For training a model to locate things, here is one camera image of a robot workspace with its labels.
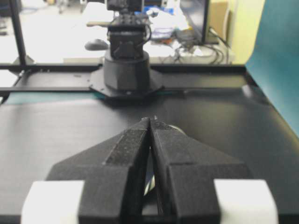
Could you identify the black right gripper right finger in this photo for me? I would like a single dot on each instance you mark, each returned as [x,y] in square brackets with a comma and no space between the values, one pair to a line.
[185,170]

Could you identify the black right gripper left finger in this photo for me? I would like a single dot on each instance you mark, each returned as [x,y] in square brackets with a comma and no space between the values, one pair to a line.
[114,174]

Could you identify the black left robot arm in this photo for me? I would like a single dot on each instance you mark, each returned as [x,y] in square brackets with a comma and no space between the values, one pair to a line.
[126,65]

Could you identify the black computer mouse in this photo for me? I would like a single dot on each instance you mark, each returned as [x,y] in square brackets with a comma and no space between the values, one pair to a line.
[96,45]

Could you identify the cardboard box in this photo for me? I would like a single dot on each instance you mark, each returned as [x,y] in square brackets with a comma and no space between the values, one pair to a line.
[219,17]

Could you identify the black monitor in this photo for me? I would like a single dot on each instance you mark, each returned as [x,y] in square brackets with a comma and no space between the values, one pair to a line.
[197,16]

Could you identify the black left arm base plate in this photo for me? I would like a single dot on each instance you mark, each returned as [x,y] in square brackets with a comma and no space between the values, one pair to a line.
[97,84]

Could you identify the black metal frame post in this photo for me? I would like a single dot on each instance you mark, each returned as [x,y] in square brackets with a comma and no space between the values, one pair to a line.
[24,60]

